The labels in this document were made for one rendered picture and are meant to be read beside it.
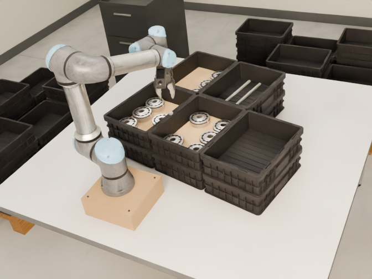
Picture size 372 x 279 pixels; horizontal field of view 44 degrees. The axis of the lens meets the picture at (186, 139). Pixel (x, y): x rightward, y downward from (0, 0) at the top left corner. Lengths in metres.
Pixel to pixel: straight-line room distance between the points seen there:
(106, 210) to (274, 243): 0.72
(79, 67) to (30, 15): 4.07
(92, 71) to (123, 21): 2.17
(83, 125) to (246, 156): 0.73
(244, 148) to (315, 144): 0.42
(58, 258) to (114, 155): 1.21
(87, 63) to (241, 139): 0.86
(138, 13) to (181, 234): 2.21
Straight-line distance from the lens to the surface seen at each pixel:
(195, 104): 2.38
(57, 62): 1.82
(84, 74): 1.74
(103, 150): 1.95
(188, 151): 2.02
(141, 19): 3.78
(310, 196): 2.12
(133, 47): 2.05
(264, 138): 2.22
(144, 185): 2.08
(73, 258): 2.97
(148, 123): 2.40
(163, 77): 2.16
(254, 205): 1.99
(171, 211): 2.08
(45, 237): 3.16
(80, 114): 1.95
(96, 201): 2.07
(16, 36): 5.65
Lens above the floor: 2.17
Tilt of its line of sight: 37 degrees down
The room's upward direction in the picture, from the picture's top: 7 degrees counter-clockwise
